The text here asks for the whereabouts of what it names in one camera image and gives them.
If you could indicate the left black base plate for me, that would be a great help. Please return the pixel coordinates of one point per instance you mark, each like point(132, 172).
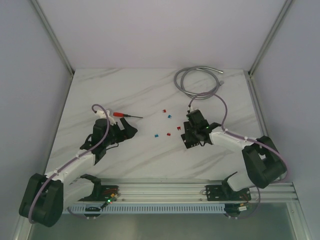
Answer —
point(101, 193)

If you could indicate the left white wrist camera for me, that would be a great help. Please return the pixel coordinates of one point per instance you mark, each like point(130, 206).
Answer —
point(109, 113)

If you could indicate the black fuse box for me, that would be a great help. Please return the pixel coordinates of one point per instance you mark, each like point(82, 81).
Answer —
point(190, 140)

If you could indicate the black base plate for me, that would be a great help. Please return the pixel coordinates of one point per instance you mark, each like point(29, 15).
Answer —
point(221, 193)
point(101, 193)

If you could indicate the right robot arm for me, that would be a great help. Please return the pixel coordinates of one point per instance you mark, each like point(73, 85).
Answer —
point(263, 164)

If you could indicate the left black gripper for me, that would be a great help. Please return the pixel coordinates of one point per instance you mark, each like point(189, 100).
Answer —
point(120, 130)

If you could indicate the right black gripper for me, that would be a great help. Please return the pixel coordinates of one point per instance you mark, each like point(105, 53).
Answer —
point(189, 125)

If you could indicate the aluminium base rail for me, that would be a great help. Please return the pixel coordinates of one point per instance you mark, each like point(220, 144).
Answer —
point(189, 191)

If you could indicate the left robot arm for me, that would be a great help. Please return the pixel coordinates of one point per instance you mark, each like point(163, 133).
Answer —
point(47, 195)

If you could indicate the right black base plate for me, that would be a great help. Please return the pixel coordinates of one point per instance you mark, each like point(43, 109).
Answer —
point(221, 193)

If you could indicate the slotted grey cable duct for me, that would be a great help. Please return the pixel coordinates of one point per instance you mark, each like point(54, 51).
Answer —
point(150, 208)

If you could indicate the red handled screwdriver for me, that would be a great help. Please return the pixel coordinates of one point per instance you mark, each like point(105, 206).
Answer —
point(123, 115)

